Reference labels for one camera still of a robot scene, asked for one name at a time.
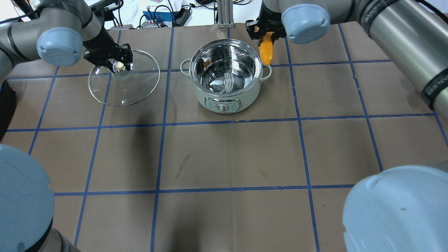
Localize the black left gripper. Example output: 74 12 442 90
83 27 133 72

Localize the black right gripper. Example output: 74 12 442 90
245 7 286 46

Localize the yellow corn cob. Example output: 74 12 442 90
259 31 274 65

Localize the glass pot lid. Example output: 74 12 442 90
87 49 161 107

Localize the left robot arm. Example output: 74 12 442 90
1 0 133 252

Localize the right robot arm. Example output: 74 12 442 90
245 0 448 252

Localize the pale green electric pot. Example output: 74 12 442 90
180 39 272 114

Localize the aluminium frame post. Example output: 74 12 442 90
217 0 234 28

